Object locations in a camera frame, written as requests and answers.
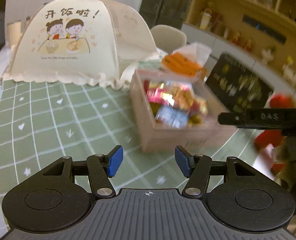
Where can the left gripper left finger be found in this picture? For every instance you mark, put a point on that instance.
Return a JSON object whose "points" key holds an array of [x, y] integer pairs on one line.
{"points": [[103, 167]]}

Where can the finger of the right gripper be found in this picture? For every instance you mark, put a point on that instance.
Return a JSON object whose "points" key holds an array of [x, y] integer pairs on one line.
{"points": [[233, 119]]}

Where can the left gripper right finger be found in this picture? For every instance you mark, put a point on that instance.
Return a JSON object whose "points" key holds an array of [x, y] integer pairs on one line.
{"points": [[196, 168]]}

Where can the blue clear candy packet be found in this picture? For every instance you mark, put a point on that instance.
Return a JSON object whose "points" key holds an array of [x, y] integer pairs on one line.
{"points": [[172, 117]]}

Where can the small bread cake packet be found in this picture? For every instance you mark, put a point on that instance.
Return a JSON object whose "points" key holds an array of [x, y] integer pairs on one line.
{"points": [[183, 99]]}

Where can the red vegetarian chicken packet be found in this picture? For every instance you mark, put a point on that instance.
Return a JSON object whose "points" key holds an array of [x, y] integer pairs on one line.
{"points": [[162, 96]]}

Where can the red plush toy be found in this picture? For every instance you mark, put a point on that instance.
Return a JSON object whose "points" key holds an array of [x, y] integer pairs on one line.
{"points": [[268, 140]]}

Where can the black plum snack bag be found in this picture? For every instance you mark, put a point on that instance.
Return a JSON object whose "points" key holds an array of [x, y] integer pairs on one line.
{"points": [[236, 86]]}

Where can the pink cardboard box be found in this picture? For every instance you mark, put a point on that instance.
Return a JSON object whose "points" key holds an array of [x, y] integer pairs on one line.
{"points": [[203, 128]]}

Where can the orange tissue pack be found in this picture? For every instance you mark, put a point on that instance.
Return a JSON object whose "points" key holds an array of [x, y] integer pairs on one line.
{"points": [[188, 61]]}

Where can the green checked tablecloth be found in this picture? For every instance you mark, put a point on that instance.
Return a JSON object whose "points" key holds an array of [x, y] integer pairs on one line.
{"points": [[41, 122]]}

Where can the beige chair behind table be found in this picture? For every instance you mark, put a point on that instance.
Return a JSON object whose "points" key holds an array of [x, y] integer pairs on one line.
{"points": [[168, 38]]}

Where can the cream mesh food cover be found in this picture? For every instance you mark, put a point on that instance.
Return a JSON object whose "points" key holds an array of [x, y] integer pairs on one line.
{"points": [[83, 42]]}

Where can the wooden wall shelf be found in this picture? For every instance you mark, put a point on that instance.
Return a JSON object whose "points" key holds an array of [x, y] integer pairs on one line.
{"points": [[265, 29]]}

